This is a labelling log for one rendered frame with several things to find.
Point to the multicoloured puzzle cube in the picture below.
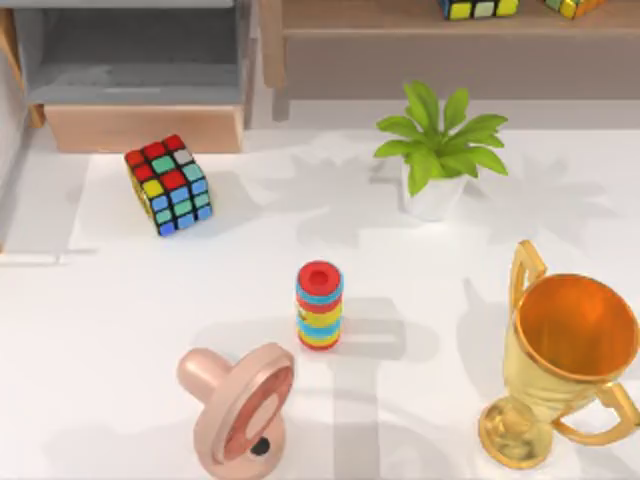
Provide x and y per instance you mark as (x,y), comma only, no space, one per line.
(170,185)

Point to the pale wooden drawer front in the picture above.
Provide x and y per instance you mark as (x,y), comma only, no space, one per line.
(142,128)

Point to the stack of coloured rings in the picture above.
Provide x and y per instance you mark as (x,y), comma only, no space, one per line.
(319,306)

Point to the wooden open shelf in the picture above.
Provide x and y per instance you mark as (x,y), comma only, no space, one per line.
(450,55)

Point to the puzzle cube with orange squares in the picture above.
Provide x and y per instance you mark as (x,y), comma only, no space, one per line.
(570,6)

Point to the gold trophy cup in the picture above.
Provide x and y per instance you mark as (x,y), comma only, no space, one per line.
(565,360)

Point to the green plant in white pot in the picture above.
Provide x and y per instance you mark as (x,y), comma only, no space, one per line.
(440,150)

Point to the puzzle cube with yellow squares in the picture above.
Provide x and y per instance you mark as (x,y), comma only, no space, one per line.
(477,8)

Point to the pink pacifier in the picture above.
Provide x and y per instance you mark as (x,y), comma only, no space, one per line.
(240,410)

